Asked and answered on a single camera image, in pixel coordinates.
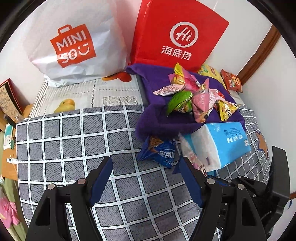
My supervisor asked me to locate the light pink snack packet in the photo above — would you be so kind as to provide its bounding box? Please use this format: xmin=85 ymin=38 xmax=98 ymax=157
xmin=192 ymin=78 xmax=225 ymax=123

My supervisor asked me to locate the red paper shopping bag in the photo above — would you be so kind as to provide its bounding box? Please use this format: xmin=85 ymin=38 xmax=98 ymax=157
xmin=130 ymin=0 xmax=229 ymax=72

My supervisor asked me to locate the brown door frame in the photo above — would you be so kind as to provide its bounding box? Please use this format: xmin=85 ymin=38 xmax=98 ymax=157
xmin=238 ymin=25 xmax=281 ymax=85

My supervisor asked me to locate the purple towel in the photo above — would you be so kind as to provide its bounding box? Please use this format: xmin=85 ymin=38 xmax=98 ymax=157
xmin=124 ymin=63 xmax=246 ymax=142

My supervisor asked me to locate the orange chips bag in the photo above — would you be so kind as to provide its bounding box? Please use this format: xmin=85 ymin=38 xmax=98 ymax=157
xmin=220 ymin=69 xmax=243 ymax=93

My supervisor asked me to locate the blue tissue pack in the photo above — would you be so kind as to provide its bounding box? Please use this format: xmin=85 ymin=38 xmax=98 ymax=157
xmin=184 ymin=122 xmax=251 ymax=172

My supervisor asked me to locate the blue cookie packet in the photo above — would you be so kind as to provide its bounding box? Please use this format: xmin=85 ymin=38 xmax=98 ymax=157
xmin=137 ymin=136 xmax=177 ymax=168

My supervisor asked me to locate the white red candy packet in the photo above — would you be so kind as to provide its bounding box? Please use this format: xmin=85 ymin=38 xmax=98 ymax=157
xmin=153 ymin=84 xmax=185 ymax=96

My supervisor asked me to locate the white pink snack packet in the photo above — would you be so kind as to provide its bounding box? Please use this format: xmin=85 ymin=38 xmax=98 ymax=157
xmin=179 ymin=133 xmax=207 ymax=177

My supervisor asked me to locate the white fruit print cloth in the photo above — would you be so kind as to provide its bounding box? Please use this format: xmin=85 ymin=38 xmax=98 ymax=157
xmin=29 ymin=72 xmax=149 ymax=118

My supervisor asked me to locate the grey checked blanket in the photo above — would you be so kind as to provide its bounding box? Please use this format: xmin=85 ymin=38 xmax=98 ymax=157
xmin=16 ymin=105 xmax=271 ymax=240

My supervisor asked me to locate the yellow chips bag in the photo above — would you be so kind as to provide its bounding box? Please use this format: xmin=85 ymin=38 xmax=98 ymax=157
xmin=197 ymin=65 xmax=226 ymax=89

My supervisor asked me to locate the pink yellow snack packet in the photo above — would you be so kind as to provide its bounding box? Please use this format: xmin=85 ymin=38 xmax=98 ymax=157
xmin=168 ymin=63 xmax=201 ymax=93

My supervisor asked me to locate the green snack packet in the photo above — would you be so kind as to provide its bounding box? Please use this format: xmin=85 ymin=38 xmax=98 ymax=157
xmin=166 ymin=91 xmax=193 ymax=116

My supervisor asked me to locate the white Miniso plastic bag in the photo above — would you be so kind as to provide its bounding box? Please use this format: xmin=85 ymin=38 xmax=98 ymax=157
xmin=23 ymin=1 xmax=127 ymax=87

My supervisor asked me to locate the brown framed picture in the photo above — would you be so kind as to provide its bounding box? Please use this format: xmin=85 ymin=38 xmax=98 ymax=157
xmin=1 ymin=78 xmax=23 ymax=122

